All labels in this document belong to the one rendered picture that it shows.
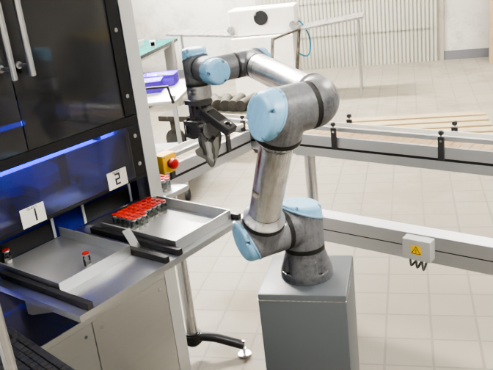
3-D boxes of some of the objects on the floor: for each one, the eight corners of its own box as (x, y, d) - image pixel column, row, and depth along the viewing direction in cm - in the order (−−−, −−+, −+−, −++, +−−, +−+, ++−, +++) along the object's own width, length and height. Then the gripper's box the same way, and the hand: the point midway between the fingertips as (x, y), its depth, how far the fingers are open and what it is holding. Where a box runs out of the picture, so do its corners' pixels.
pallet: (338, 157, 542) (337, 144, 538) (348, 128, 621) (347, 117, 617) (499, 152, 510) (499, 138, 506) (488, 122, 589) (488, 110, 585)
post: (174, 398, 269) (74, -171, 199) (184, 389, 274) (89, -170, 203) (185, 403, 266) (87, -176, 195) (195, 394, 270) (103, -174, 199)
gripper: (197, 95, 201) (206, 160, 209) (177, 101, 195) (187, 169, 202) (218, 96, 196) (227, 163, 203) (199, 103, 190) (207, 172, 197)
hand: (213, 163), depth 201 cm, fingers closed
